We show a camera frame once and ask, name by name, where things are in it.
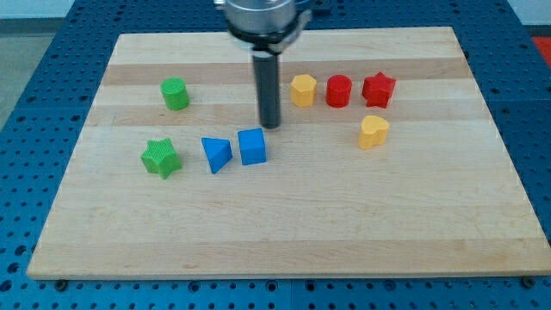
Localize blue triangle block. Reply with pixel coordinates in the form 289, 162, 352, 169
201, 137, 232, 174

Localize black cylindrical pointer rod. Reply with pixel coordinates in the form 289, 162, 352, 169
252, 55, 282, 129

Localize blue cube block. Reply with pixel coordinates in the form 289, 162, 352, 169
238, 128, 267, 165

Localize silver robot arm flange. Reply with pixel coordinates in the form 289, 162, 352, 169
214, 0, 313, 58

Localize yellow hexagon block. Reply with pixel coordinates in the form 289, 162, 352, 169
290, 74, 317, 108

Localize red cylinder block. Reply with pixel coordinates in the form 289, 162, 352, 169
325, 75, 352, 109

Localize blue perforated table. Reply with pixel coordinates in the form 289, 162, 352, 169
1, 1, 550, 309

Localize green star block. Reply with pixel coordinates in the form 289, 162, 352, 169
140, 138, 183, 179

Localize green cylinder block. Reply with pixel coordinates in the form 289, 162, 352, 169
160, 77, 189, 110

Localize yellow heart block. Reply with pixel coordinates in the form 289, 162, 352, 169
357, 115, 390, 150

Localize red star block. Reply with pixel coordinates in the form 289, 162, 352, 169
362, 71, 396, 109

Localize wooden board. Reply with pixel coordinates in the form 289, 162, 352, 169
27, 27, 550, 280

